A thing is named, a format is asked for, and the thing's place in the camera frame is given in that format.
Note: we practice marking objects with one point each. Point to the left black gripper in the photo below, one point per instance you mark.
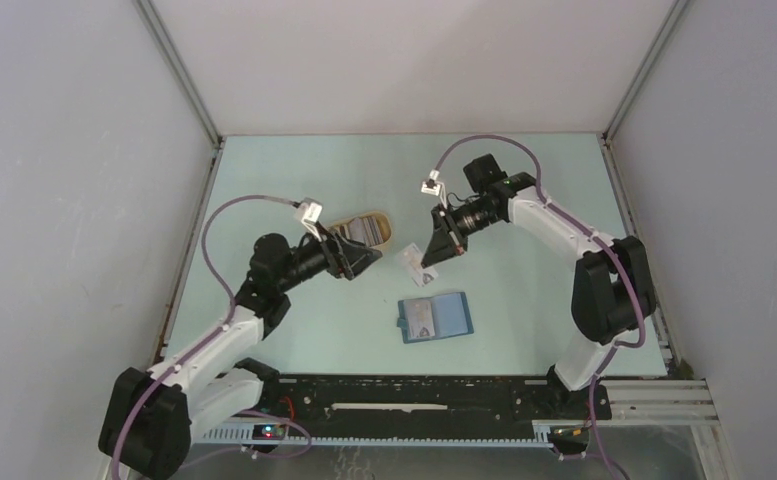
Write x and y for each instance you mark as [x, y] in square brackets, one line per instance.
[347, 259]

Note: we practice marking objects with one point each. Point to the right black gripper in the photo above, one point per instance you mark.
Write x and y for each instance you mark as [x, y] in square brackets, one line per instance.
[448, 241]

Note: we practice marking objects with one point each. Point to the blue leather card holder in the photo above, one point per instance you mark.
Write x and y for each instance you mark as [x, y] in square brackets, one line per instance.
[451, 315]

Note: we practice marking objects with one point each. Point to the silver VIP credit card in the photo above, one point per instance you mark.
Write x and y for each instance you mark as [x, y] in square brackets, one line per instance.
[420, 324]

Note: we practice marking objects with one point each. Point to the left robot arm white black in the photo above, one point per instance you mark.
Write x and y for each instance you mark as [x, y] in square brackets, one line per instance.
[155, 416]

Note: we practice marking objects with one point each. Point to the stack of cards in tray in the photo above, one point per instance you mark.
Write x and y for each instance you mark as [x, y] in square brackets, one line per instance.
[367, 230]

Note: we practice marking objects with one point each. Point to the beige oval card tray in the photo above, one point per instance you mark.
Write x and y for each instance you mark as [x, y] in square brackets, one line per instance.
[384, 220]

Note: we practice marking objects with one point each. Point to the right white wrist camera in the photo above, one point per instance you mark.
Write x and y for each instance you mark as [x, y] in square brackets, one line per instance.
[432, 185]

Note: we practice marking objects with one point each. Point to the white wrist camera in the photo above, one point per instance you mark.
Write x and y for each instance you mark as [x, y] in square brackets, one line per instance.
[432, 185]
[307, 213]

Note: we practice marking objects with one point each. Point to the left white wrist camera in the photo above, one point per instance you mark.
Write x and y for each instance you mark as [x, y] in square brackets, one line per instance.
[307, 213]

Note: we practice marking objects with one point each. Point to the white strip on rail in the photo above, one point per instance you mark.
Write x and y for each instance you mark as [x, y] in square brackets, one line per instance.
[403, 407]

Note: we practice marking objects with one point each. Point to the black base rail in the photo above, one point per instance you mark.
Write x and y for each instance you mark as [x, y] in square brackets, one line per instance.
[479, 407]

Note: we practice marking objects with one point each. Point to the aluminium frame front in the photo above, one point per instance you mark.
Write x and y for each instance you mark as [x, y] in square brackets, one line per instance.
[633, 403]

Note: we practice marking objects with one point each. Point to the left controller board with wires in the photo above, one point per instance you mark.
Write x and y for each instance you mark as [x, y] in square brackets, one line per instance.
[282, 408]

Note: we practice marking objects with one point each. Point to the controller board with wires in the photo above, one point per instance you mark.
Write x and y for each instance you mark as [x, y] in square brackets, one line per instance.
[282, 408]
[570, 434]

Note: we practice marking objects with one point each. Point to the right controller board with wires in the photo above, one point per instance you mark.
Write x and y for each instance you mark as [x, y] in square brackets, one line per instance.
[570, 434]

